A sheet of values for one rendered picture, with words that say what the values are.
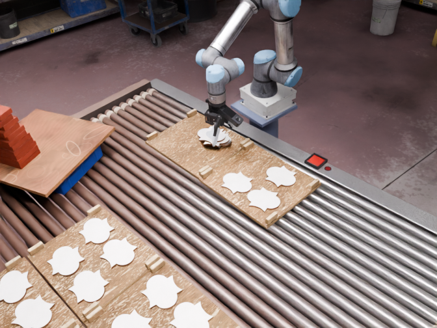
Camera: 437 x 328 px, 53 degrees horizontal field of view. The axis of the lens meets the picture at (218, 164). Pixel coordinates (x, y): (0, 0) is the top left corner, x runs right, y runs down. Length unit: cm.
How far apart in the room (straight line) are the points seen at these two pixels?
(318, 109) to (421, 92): 98
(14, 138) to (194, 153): 79
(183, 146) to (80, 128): 51
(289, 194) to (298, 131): 195
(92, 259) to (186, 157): 67
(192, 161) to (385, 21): 376
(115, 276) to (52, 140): 83
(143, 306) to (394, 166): 245
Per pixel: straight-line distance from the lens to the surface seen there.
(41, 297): 175
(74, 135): 224
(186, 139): 222
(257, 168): 201
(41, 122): 241
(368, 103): 424
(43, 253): 188
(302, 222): 182
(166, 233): 181
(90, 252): 181
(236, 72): 191
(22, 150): 212
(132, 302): 163
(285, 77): 228
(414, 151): 377
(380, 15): 543
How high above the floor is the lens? 227
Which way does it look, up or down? 40 degrees down
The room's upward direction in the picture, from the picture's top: 5 degrees counter-clockwise
